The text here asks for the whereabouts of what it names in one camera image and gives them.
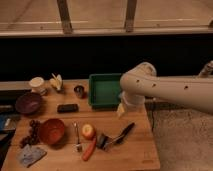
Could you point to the white cup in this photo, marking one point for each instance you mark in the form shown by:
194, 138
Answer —
37, 85

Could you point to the orange bowl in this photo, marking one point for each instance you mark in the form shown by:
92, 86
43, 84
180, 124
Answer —
51, 131

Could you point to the black rectangular block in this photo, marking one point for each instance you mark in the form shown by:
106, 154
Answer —
66, 108

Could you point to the red yellow apple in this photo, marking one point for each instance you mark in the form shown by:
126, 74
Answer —
88, 131

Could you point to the dark grape bunch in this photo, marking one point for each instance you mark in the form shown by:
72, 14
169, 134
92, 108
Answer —
32, 137

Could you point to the small metal cup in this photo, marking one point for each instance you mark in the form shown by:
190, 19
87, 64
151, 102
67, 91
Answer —
79, 91

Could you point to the metal spoon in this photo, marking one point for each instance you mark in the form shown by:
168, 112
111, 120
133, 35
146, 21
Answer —
78, 144

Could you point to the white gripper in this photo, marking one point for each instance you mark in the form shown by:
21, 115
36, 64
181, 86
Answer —
130, 102

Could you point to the grey blue cloth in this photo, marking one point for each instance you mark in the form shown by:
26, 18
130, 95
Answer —
30, 155

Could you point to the black handled brush tool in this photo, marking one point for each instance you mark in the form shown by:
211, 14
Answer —
104, 141

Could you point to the peeled banana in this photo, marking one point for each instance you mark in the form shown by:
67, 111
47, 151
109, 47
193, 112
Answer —
56, 82

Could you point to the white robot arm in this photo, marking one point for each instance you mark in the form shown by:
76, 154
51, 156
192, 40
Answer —
195, 92

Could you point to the orange carrot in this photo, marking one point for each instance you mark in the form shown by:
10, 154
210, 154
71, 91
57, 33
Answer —
90, 149

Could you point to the purple bowl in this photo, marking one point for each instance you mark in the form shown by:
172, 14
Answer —
28, 103

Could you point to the green plastic tray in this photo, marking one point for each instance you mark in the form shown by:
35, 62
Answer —
104, 90

